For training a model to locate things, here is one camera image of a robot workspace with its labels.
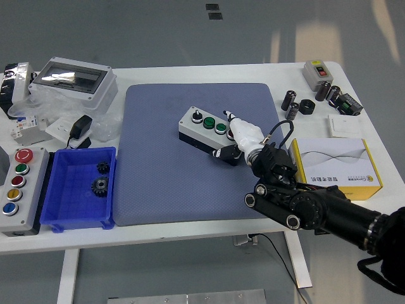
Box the grey four-button control box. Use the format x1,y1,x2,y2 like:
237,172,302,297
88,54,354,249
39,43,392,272
178,106,247,167

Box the black hex nut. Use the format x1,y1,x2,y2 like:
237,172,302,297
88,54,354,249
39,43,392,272
299,99,316,115

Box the white wall switch plate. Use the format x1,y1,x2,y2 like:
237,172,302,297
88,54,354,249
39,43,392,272
327,113,363,138

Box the clear plastic bag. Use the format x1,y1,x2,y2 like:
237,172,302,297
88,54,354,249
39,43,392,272
8,84,124,143

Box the blue plastic bin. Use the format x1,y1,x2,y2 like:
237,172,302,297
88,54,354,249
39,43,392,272
39,146,118,234

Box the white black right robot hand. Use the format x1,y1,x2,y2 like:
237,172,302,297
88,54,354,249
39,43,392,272
211,110,266,161

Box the blue-grey mat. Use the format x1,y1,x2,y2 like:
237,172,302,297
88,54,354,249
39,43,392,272
113,82,294,227

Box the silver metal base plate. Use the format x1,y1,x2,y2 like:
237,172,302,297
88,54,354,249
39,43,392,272
106,288,268,304

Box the black power adapter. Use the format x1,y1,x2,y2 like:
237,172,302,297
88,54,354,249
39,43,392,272
69,114,94,140

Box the yellow white cardboard box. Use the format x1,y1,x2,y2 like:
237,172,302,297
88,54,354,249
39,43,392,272
288,137,383,201

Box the grey metal plate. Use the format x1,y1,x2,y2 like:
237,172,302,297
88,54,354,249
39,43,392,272
15,118,53,147

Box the grey distribution box clear lid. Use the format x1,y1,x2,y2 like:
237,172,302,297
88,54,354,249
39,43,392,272
28,56,119,111

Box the grey two-button switch box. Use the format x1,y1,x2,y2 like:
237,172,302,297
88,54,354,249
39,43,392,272
302,60,332,92

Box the grey bracket under table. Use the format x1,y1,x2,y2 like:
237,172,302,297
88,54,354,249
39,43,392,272
233,234,259,247

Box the white black wrapped device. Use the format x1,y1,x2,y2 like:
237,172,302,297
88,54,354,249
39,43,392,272
0,62,35,120

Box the black module green terminals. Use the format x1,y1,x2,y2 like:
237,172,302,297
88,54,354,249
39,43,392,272
332,92,364,117

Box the white circuit breaker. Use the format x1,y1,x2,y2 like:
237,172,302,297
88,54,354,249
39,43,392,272
8,114,39,140

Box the white wall socket plate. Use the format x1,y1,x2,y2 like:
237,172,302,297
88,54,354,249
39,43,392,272
45,116,91,149

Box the black cable under table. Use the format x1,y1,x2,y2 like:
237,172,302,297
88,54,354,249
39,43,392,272
252,233,313,304

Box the large black gear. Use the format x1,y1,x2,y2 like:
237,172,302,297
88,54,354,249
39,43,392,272
90,176,111,199

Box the grey five-button control box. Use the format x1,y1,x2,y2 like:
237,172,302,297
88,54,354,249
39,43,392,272
0,146,51,238

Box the white table leg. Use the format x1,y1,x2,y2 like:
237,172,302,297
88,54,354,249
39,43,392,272
283,230,314,289
56,248,80,304

